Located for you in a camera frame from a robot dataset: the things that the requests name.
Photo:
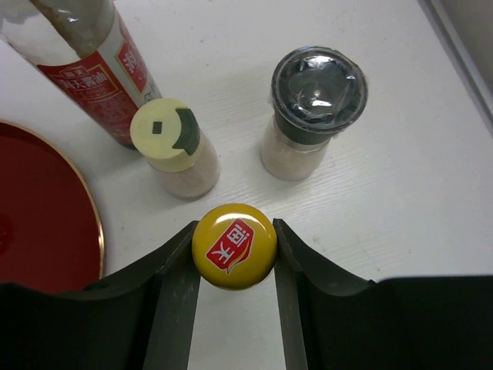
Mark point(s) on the black-top glass grinder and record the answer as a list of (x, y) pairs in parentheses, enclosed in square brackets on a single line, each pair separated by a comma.
[(316, 93)]

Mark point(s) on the chili sauce bottle yellow cap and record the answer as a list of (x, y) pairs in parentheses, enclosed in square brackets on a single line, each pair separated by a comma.
[(234, 246)]

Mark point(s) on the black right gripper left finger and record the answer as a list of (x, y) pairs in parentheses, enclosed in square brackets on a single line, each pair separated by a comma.
[(140, 317)]

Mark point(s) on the round red lacquer tray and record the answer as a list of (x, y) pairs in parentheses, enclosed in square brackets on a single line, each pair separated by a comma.
[(51, 233)]

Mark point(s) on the white bottle cream cap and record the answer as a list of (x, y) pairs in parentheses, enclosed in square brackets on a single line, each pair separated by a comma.
[(166, 132)]

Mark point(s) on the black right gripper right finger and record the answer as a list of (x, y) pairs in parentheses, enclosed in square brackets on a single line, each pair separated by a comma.
[(333, 319)]

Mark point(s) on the tall soy sauce bottle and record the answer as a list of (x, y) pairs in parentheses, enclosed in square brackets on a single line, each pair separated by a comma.
[(85, 49)]

